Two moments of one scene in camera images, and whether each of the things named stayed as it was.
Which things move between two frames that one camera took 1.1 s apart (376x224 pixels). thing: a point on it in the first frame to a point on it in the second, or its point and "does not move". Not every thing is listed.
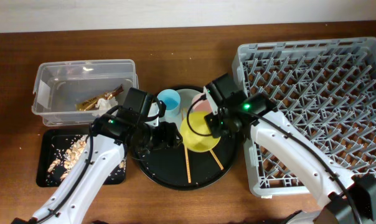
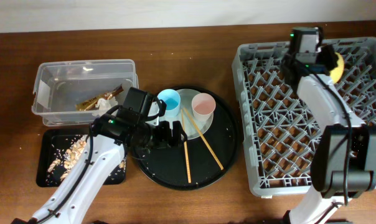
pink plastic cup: (201, 105) does not move
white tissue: (104, 105) does not move
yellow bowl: (195, 133) to (336, 74)
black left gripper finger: (169, 136) does not move
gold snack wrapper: (91, 103) does not move
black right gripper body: (213, 121) to (328, 59)
